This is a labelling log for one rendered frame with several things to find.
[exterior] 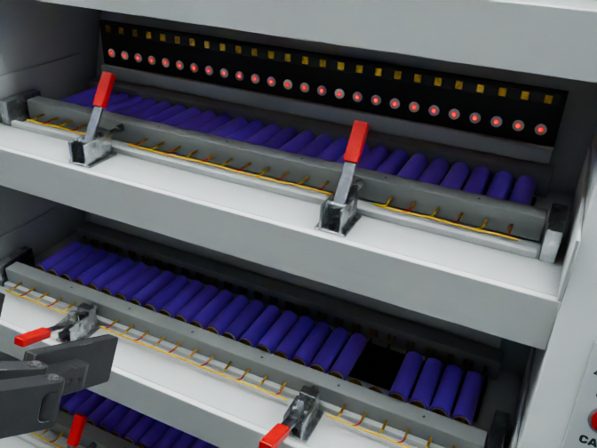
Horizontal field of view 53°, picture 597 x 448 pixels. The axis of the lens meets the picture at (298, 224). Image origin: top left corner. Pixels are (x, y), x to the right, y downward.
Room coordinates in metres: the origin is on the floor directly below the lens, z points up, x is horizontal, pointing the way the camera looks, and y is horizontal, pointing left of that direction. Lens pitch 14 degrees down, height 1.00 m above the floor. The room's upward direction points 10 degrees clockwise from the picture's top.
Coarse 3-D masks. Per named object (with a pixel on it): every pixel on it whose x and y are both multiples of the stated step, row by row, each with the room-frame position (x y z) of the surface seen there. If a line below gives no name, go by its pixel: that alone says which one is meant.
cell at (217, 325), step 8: (240, 296) 0.64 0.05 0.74; (232, 304) 0.62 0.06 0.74; (240, 304) 0.63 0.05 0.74; (248, 304) 0.64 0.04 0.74; (224, 312) 0.61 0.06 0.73; (232, 312) 0.61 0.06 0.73; (240, 312) 0.62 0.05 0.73; (216, 320) 0.60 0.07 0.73; (224, 320) 0.60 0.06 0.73; (232, 320) 0.61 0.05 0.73; (216, 328) 0.59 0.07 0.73; (224, 328) 0.59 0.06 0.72
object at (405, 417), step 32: (32, 288) 0.64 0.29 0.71; (64, 288) 0.63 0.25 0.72; (128, 320) 0.59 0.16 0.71; (160, 320) 0.58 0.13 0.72; (192, 352) 0.56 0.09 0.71; (224, 352) 0.55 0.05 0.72; (256, 352) 0.55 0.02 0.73; (288, 384) 0.52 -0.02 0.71; (320, 384) 0.51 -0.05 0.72; (352, 384) 0.51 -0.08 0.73; (384, 416) 0.49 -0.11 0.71; (416, 416) 0.48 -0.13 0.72
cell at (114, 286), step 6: (138, 264) 0.69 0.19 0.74; (144, 264) 0.69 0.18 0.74; (126, 270) 0.68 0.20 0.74; (132, 270) 0.68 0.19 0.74; (138, 270) 0.68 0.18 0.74; (144, 270) 0.69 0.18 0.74; (120, 276) 0.66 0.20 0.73; (126, 276) 0.66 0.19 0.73; (132, 276) 0.67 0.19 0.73; (114, 282) 0.65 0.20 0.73; (120, 282) 0.65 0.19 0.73; (126, 282) 0.66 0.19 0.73; (102, 288) 0.64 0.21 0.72; (108, 288) 0.64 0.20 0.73; (114, 288) 0.64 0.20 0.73; (120, 288) 0.65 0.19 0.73; (114, 294) 0.64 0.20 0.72
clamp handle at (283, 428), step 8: (296, 408) 0.48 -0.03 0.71; (304, 408) 0.48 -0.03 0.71; (288, 416) 0.47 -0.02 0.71; (296, 416) 0.47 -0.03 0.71; (280, 424) 0.45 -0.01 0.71; (288, 424) 0.45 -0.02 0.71; (272, 432) 0.43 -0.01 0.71; (280, 432) 0.44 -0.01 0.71; (288, 432) 0.44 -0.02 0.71; (264, 440) 0.42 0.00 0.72; (272, 440) 0.42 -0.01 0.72; (280, 440) 0.43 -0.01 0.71
